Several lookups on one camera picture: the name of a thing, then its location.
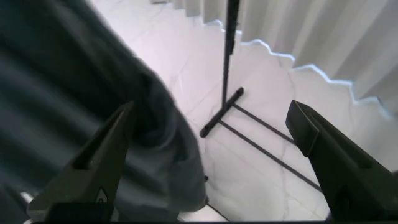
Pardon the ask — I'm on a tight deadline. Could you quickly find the dark grey long-sleeved shirt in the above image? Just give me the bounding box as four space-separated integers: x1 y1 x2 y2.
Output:
0 0 208 222

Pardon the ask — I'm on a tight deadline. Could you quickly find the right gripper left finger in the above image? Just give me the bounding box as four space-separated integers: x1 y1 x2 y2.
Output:
27 101 136 222

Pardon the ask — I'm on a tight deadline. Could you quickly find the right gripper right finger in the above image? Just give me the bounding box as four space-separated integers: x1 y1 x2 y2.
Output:
285 99 398 222

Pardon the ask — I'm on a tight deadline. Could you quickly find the black clothes rack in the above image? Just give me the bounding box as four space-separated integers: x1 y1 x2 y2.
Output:
198 0 324 194

